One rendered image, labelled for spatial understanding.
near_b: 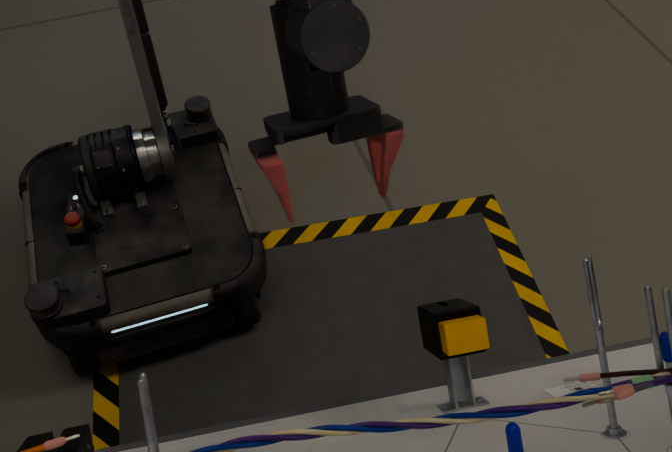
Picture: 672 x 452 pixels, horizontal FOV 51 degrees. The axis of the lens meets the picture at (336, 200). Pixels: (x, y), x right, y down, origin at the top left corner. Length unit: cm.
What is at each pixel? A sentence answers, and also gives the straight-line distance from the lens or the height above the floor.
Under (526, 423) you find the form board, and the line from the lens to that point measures 66.
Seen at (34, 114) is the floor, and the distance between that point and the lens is 254.
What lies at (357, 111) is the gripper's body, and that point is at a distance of 65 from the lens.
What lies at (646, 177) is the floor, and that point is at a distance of 234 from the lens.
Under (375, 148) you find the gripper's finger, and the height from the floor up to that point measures 107.
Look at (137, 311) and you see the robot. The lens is 163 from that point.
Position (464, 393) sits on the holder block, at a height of 93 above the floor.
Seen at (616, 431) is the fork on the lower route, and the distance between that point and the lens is 62.
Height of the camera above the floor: 158
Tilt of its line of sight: 49 degrees down
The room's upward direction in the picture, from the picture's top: straight up
